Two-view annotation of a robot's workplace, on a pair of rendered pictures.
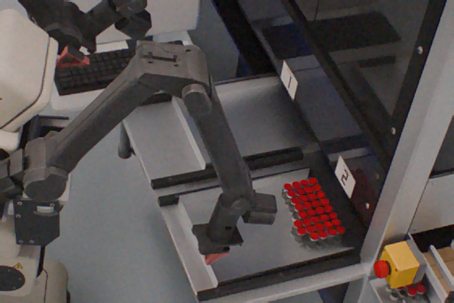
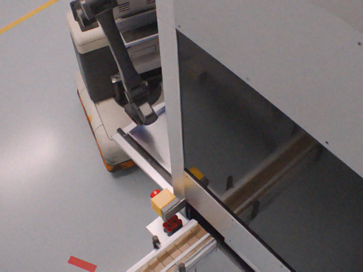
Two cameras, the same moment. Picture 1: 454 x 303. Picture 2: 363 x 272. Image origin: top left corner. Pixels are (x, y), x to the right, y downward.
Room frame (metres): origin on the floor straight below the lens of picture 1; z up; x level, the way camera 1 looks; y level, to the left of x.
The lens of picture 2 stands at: (1.23, -1.27, 2.61)
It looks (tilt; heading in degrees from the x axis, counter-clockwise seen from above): 55 degrees down; 79
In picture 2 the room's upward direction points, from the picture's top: 4 degrees counter-clockwise
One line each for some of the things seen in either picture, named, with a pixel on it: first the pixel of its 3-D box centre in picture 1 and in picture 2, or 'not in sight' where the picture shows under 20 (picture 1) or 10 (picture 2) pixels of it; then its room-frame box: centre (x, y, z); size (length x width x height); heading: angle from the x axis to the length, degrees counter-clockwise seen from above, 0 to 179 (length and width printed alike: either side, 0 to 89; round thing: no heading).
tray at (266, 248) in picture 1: (265, 226); (180, 141); (1.47, -0.12, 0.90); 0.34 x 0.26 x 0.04; 117
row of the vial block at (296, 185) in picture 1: (307, 215); not in sight; (1.52, -0.22, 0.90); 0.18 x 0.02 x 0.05; 27
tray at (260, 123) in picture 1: (250, 120); not in sight; (1.81, -0.06, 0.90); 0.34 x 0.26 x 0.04; 117
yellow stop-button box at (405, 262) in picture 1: (400, 264); (165, 204); (1.34, -0.43, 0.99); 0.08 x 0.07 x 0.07; 117
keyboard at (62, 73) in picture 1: (122, 66); not in sight; (2.03, 0.32, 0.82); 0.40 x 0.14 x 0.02; 117
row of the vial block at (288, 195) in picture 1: (299, 216); not in sight; (1.51, -0.20, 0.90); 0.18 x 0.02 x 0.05; 27
